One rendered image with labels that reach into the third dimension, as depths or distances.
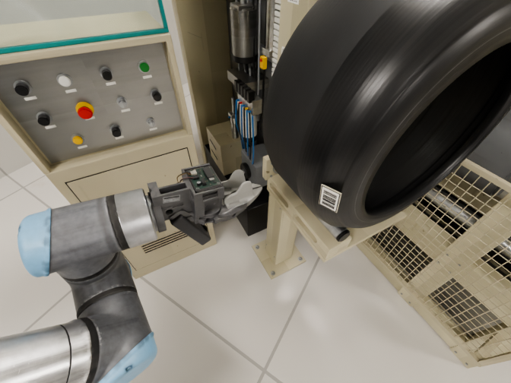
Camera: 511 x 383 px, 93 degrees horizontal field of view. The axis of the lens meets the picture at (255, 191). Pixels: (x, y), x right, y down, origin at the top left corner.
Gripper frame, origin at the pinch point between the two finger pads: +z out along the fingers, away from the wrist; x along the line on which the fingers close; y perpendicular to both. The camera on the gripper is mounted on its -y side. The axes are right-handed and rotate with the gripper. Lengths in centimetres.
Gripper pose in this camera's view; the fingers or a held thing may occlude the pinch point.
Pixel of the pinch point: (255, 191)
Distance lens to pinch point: 50.4
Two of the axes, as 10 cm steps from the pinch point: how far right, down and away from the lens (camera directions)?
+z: 8.8, -2.5, 4.1
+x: -4.7, -6.4, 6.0
